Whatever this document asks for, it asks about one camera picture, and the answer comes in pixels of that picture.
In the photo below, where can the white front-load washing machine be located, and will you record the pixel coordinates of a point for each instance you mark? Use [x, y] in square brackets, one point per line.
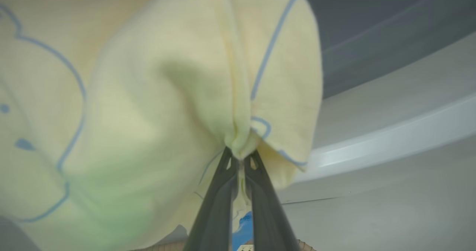
[372, 132]

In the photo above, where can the cream garment with blue cuffs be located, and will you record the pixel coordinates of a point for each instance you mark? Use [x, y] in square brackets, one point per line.
[130, 113]

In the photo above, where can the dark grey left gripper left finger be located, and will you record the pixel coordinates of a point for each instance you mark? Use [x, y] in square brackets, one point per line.
[212, 221]

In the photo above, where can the grey rubber door gasket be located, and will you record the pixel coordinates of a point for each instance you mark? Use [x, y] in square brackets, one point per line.
[390, 28]

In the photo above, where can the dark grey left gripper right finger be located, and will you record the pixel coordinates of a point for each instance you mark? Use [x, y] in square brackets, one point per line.
[269, 225]

